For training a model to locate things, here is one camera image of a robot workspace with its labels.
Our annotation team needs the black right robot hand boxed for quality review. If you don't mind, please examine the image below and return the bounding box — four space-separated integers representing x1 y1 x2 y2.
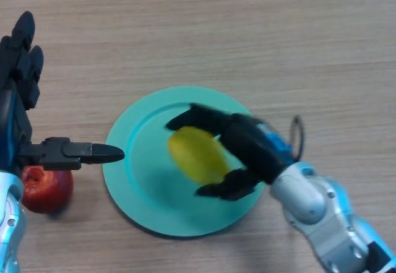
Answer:
165 103 295 201

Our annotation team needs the red apple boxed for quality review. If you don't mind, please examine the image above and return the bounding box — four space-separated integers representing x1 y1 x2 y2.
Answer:
20 165 75 215

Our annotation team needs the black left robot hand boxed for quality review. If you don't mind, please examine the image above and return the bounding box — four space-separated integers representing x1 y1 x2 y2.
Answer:
0 11 126 175

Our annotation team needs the green round plate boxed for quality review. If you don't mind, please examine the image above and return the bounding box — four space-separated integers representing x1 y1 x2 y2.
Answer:
103 86 267 238

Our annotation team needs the yellow starfruit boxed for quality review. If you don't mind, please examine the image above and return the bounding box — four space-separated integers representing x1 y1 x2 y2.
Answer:
167 126 231 185

